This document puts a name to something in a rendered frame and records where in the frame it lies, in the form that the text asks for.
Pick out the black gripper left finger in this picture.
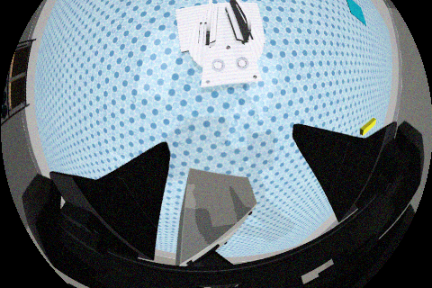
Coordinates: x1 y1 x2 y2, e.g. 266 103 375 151
49 141 170 260

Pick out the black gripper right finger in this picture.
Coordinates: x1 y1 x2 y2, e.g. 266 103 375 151
292 121 397 222

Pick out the teal flat rectangular plate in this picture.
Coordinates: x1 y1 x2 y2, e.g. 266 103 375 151
346 0 366 25

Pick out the yellow flat bar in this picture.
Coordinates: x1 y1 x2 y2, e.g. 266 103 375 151
360 118 375 136

